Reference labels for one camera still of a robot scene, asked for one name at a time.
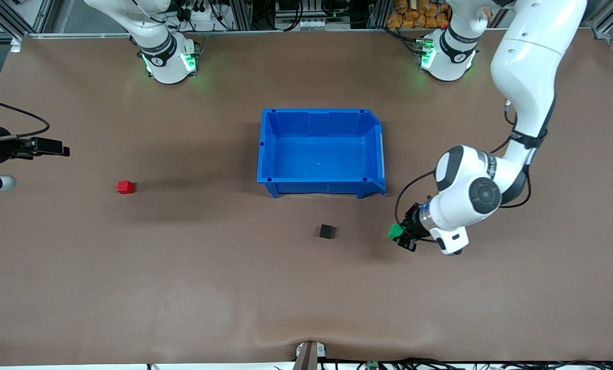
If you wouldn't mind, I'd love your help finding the blue plastic storage bin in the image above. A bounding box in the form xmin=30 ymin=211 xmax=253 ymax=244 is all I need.
xmin=256 ymin=108 xmax=387 ymax=199

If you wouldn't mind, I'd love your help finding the table cover mat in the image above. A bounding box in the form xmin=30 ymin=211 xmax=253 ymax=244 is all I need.
xmin=0 ymin=30 xmax=613 ymax=366

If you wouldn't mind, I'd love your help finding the white power strip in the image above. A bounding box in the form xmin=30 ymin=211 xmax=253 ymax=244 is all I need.
xmin=175 ymin=5 xmax=219 ymax=32

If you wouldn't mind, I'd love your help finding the bag of orange snacks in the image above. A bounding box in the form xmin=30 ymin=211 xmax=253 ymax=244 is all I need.
xmin=387 ymin=0 xmax=450 ymax=29

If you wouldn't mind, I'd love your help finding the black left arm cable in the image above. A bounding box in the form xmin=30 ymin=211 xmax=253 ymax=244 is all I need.
xmin=395 ymin=100 xmax=533 ymax=242

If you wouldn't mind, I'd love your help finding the aluminium frame structure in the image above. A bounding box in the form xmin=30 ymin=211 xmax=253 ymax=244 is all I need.
xmin=586 ymin=0 xmax=613 ymax=106
xmin=0 ymin=0 xmax=55 ymax=39

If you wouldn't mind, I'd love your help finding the metal camera mount clamp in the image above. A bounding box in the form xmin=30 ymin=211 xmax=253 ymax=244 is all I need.
xmin=296 ymin=341 xmax=326 ymax=370

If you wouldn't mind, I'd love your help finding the aluminium frame post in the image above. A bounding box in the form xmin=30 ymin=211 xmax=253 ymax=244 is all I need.
xmin=367 ymin=0 xmax=392 ymax=29
xmin=228 ymin=0 xmax=253 ymax=31

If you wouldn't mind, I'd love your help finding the metal table edge rail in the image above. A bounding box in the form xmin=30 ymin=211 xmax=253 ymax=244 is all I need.
xmin=21 ymin=29 xmax=507 ymax=41

